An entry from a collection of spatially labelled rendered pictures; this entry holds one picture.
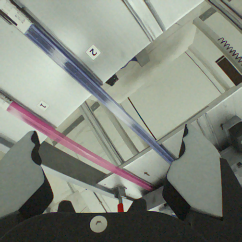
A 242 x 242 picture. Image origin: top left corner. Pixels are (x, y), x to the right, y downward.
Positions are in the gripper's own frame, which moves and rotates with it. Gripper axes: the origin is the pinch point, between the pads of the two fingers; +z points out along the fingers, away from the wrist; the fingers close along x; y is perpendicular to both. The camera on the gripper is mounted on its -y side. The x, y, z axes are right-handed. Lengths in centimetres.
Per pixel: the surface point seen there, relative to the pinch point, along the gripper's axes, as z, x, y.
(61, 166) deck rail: 10.6, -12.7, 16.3
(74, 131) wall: 199, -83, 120
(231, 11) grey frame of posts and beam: 44, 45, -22
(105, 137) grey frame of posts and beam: 39.1, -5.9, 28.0
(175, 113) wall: 155, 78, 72
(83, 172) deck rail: 13.0, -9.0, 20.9
